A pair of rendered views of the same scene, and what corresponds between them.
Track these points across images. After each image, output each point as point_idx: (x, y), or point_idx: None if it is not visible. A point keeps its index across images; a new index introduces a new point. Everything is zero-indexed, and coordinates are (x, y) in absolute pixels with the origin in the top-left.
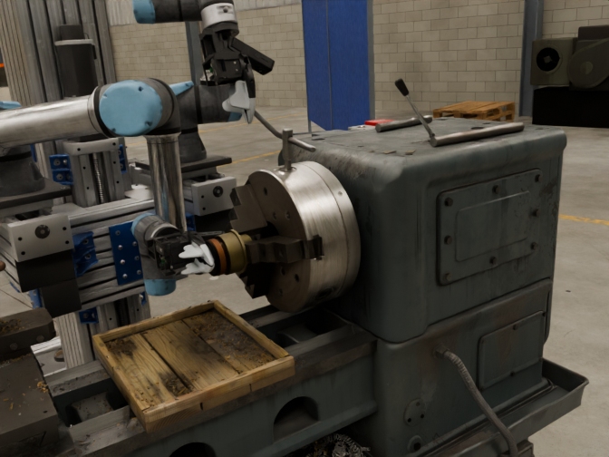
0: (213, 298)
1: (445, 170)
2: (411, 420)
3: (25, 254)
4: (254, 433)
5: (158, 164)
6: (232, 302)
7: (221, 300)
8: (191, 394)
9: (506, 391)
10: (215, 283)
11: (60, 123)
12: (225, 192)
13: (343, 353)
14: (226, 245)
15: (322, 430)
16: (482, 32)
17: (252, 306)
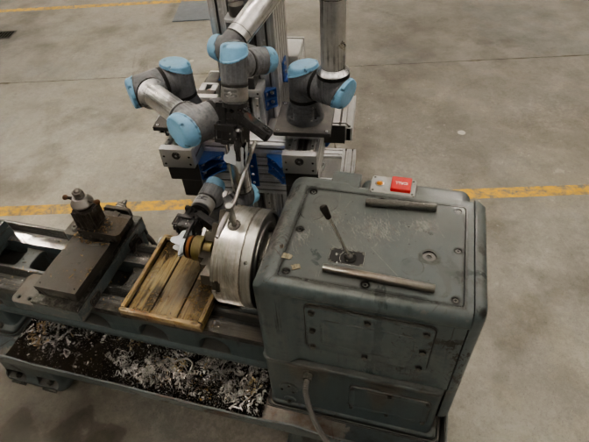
0: (439, 154)
1: (302, 297)
2: (284, 389)
3: (167, 164)
4: (188, 338)
5: (226, 151)
6: (448, 166)
7: (443, 160)
8: (141, 313)
9: (382, 418)
10: (457, 139)
11: (162, 115)
12: (305, 163)
13: (238, 338)
14: (190, 247)
15: (229, 358)
16: None
17: (458, 178)
